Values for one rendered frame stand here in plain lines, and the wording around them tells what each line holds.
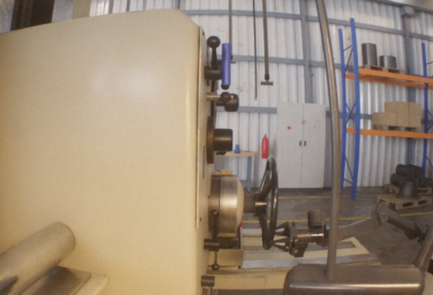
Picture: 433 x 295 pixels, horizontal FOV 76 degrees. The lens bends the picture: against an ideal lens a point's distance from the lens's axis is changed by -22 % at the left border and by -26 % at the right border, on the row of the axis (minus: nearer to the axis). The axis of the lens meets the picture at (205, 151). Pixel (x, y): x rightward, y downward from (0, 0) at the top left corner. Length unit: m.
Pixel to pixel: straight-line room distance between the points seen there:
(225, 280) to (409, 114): 7.24
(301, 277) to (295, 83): 8.28
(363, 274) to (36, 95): 0.93
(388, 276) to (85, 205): 0.76
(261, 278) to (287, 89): 7.13
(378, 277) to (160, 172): 0.57
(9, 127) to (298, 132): 7.62
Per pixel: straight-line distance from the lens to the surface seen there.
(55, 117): 0.92
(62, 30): 0.96
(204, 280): 1.07
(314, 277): 0.74
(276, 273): 2.14
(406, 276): 0.78
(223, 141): 1.06
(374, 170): 9.67
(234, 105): 1.24
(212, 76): 0.92
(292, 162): 8.28
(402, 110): 8.57
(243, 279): 2.11
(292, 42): 9.09
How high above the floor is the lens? 1.61
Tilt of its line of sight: 5 degrees down
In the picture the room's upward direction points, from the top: 1 degrees clockwise
